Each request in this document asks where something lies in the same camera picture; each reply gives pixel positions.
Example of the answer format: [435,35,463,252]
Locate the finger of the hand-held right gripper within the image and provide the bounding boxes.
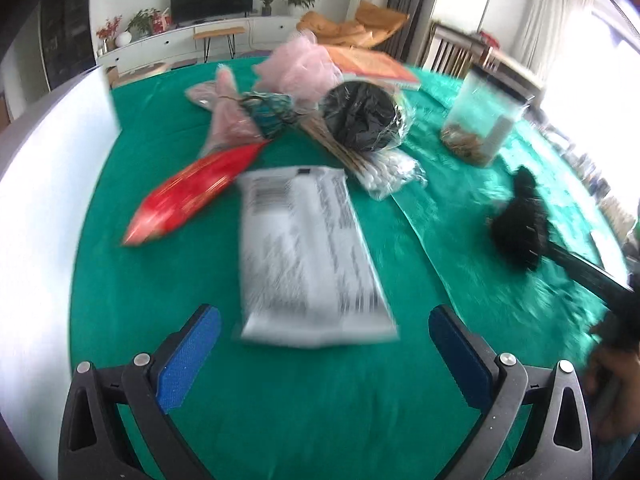
[542,240,636,306]

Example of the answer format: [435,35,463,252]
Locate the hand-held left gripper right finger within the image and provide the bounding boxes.
[429,304,593,480]

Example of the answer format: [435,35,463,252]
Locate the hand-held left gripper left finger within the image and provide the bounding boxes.
[58,304,222,480]

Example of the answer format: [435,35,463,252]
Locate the black fluffy scrunchie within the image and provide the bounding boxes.
[487,165,552,272]

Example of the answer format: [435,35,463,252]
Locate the white wipes packet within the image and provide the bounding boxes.
[236,165,400,348]

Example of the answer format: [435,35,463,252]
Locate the pink mesh bath loofah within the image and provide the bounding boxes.
[252,30,343,111]

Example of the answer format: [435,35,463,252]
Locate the person's right hand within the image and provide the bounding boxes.
[584,345,640,442]

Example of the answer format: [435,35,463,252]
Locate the green tablecloth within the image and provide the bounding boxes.
[67,57,632,480]

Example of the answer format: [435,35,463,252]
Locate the red snack packet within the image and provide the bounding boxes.
[122,141,271,247]

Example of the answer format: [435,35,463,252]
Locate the clear jar with black lid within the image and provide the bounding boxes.
[440,66,531,167]

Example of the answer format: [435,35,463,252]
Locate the white board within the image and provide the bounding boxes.
[0,67,121,480]

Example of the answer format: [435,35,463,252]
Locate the bag of cotton balls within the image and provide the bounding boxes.
[357,147,428,202]

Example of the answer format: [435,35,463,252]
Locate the pink face mask packet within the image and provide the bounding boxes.
[184,67,266,160]

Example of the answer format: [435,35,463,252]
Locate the bundle of bamboo sticks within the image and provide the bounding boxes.
[297,115,375,180]

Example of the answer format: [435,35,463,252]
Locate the white curtain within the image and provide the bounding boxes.
[515,0,596,81]

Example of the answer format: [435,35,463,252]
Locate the wooden chair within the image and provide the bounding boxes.
[422,20,490,78]

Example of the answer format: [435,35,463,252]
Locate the teal patterned pouch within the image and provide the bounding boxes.
[242,91,301,141]

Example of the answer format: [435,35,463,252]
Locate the black bag in clear wrap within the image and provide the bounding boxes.
[320,81,411,153]

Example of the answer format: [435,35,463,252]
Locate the orange book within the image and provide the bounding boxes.
[324,45,423,92]

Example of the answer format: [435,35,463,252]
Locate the white television cabinet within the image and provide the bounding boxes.
[96,15,301,75]

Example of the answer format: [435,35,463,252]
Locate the white vase with red flowers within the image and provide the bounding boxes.
[97,16,133,52]

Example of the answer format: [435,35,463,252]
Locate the wooden stool with metal legs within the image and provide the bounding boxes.
[194,26,247,63]

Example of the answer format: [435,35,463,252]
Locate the orange lounge chair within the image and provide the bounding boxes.
[297,1,410,50]

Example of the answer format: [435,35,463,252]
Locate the bushy potted plant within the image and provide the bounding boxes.
[126,8,160,38]

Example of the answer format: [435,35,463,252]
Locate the dark bookshelf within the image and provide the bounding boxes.
[39,0,96,92]

